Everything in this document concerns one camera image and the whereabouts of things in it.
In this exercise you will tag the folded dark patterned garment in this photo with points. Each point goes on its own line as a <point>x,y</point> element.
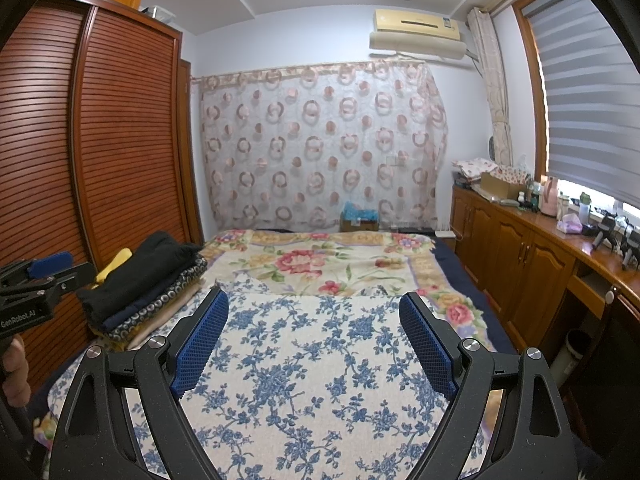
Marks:
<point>170,297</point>

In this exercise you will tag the rose floral blanket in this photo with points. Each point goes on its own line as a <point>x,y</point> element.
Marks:
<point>325,265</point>

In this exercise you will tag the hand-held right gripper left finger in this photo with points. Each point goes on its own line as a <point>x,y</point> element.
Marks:
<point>200,345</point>

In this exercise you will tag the grey trash bin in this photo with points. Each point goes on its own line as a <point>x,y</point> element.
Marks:
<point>572,360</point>

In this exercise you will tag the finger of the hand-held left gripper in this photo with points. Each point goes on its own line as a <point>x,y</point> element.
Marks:
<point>70,280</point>
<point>50,264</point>

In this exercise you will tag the beige air conditioner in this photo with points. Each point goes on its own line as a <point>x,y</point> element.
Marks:
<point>415,22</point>

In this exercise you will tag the long wooden sideboard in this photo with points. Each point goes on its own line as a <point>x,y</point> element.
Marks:
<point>520,255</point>

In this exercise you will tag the grey zebra window blind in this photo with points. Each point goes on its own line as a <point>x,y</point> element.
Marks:
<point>590,100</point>

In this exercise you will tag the yellow cloth item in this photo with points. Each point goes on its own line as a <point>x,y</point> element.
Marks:
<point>114,265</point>

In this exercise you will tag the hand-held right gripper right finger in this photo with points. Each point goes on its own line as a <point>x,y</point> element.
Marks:
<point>430,345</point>

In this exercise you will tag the wooden slatted wardrobe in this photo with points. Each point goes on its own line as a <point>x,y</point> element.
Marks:
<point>125,135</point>

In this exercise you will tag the white power strip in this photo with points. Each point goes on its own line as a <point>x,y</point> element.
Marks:
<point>446,234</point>

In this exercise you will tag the beige patterned drape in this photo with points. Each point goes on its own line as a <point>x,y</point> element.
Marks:
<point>492,85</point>

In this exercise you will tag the black printed t-shirt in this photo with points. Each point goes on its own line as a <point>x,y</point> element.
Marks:
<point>140,270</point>

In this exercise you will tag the folded floral cloth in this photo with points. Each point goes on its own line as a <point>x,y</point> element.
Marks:
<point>475,170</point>

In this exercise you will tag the navy bed sheet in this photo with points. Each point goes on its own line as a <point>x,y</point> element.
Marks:
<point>480,300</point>

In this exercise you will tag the person's left hand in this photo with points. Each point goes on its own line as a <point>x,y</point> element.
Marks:
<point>15,375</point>

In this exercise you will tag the clear storage box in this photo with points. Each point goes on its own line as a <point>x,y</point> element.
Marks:
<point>157,12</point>

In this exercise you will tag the cardboard box with blue contents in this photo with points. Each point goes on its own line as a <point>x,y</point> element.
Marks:
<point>360,217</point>

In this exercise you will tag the wooden window frame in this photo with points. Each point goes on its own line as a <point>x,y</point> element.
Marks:
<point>532,100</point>

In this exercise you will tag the dark teal bottle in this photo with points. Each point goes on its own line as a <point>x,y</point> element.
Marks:
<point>536,197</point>

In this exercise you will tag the purple tissue pack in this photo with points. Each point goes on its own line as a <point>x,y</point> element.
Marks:
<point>571,224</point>

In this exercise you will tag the sheer circle-patterned curtain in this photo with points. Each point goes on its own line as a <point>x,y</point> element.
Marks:
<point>320,150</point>

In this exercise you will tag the open cardboard box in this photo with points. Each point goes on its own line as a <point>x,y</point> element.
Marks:
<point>502,185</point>

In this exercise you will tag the pink thermos jug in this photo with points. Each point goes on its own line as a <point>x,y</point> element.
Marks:
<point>549,197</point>

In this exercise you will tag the bottle with dark cap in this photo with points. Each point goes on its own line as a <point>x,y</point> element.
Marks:
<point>585,207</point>

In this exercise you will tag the dark small fan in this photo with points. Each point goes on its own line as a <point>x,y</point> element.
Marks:
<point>492,149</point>

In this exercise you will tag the cream air deflector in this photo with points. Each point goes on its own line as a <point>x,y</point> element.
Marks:
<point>417,45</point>

